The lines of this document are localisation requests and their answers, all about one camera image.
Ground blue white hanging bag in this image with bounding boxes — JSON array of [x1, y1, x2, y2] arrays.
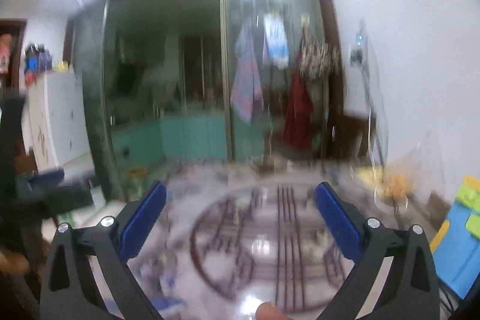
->
[[262, 13, 289, 67]]

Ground white refrigerator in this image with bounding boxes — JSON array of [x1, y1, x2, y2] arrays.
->
[[28, 73, 94, 171]]

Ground dark range hood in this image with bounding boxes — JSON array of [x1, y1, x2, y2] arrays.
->
[[112, 39, 140, 96]]

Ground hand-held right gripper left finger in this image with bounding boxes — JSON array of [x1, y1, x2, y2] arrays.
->
[[39, 181, 167, 320]]

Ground person's left forearm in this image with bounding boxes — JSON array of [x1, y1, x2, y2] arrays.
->
[[0, 253, 31, 276]]

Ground red garment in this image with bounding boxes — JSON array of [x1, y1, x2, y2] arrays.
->
[[283, 74, 315, 150]]

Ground brown wooden chair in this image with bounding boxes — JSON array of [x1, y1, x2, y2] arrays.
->
[[330, 114, 377, 163]]

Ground pile of small colourful items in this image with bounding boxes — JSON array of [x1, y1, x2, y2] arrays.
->
[[23, 42, 53, 84]]

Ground yellow paper sheet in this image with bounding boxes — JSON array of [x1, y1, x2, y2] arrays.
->
[[354, 167, 383, 186]]

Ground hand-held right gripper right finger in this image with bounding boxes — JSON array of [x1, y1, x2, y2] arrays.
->
[[314, 181, 441, 320]]

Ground plaid towel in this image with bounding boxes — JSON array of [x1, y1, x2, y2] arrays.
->
[[229, 24, 264, 125]]

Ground letter print bag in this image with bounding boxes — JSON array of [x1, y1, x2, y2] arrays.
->
[[300, 39, 342, 79]]

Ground dark wooden cabinet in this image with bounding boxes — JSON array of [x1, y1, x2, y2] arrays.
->
[[0, 18, 28, 88]]

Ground glass sliding door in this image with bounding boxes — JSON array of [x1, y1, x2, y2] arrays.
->
[[64, 0, 344, 201]]

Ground green kitchen cabinets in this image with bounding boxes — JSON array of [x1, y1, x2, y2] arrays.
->
[[110, 110, 229, 163]]

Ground white charging cable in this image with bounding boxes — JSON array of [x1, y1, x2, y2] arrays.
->
[[367, 110, 409, 210]]

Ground green bin yellow rim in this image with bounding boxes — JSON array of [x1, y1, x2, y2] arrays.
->
[[125, 167, 147, 199]]

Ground person's right hand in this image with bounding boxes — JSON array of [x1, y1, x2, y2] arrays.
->
[[255, 301, 280, 320]]

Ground blue yellow folding stool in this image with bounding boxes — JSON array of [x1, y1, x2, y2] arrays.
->
[[429, 175, 480, 300]]

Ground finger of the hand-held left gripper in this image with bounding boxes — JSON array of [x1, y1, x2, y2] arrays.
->
[[34, 185, 94, 221], [15, 169, 65, 193]]

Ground white phone charger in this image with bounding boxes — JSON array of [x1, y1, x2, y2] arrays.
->
[[349, 46, 366, 67]]

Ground clear bag of orange snacks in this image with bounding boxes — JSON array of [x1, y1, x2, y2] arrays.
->
[[375, 140, 428, 208]]

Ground black cable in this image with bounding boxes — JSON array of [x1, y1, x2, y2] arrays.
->
[[361, 67, 388, 168]]

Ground small wooden block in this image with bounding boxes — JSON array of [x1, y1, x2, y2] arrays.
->
[[424, 193, 451, 227]]

